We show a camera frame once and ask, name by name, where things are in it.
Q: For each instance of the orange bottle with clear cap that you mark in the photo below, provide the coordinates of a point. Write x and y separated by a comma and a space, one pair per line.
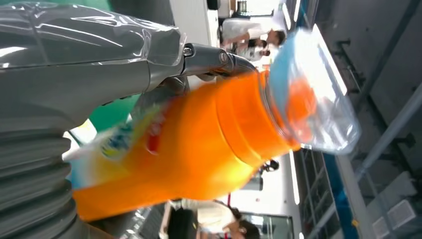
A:
204, 142

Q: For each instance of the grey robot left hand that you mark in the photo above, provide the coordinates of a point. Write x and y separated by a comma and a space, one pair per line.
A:
82, 66

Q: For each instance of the person in white shirt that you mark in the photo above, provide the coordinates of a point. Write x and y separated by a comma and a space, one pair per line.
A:
244, 28

